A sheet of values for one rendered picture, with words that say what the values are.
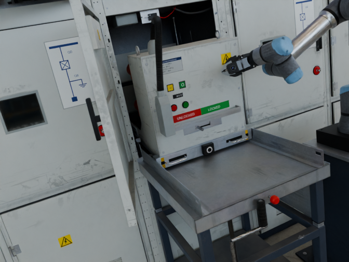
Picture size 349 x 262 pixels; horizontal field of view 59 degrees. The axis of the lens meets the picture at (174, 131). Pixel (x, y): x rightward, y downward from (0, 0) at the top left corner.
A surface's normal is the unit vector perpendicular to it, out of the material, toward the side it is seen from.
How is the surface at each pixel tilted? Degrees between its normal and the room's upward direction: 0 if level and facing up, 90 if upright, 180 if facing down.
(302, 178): 90
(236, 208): 90
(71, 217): 90
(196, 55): 93
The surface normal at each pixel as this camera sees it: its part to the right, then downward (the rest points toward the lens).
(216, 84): 0.39, 0.26
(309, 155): -0.90, 0.28
